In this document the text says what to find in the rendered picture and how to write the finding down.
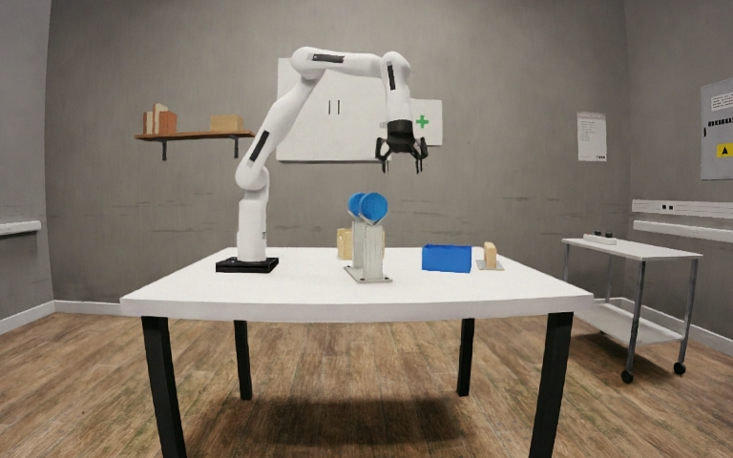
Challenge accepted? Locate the tan rectangular wooden frame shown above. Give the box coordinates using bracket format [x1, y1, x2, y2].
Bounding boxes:
[338, 229, 385, 260]

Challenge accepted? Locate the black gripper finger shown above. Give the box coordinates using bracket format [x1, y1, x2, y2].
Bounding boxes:
[375, 136, 400, 175]
[405, 136, 429, 175]

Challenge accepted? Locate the blue open bin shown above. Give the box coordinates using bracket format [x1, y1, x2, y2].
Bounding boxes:
[421, 244, 472, 274]

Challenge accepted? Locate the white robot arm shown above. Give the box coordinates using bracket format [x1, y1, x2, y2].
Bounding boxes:
[236, 47, 413, 261]

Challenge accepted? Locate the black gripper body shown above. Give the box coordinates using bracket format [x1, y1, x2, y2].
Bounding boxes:
[386, 119, 416, 154]

